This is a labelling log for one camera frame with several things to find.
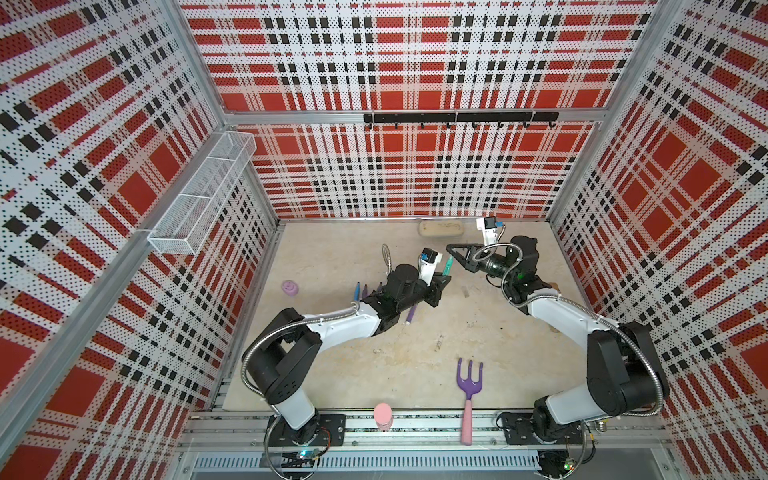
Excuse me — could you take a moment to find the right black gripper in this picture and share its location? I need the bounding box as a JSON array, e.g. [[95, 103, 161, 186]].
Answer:
[[448, 241, 517, 283]]

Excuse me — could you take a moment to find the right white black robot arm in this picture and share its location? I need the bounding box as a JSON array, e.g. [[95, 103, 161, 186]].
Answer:
[[446, 236, 669, 444]]

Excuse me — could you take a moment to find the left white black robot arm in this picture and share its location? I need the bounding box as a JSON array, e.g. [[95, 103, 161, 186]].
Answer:
[[240, 248, 451, 446]]

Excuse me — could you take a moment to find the pink cylindrical cup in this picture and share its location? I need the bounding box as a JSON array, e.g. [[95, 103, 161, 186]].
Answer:
[[373, 403, 394, 431]]

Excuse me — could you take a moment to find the purple smiley toy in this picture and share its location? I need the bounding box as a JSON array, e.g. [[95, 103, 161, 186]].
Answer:
[[281, 280, 299, 297]]

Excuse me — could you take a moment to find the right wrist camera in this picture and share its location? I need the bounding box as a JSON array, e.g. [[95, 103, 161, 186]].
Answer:
[[476, 216, 500, 246]]

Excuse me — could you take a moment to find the purple garden fork pink handle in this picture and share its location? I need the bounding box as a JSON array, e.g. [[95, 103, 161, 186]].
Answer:
[[456, 358, 484, 446]]

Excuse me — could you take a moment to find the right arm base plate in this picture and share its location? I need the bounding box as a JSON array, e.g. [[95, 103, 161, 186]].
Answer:
[[495, 411, 584, 446]]

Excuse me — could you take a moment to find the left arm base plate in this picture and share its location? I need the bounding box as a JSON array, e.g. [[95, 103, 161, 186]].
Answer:
[[267, 413, 347, 447]]

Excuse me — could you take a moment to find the black hook rail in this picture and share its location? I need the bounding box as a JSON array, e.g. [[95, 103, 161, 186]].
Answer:
[[363, 110, 560, 126]]

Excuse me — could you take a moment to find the white wire mesh shelf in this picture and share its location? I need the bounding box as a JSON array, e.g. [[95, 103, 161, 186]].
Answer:
[[148, 131, 255, 256]]

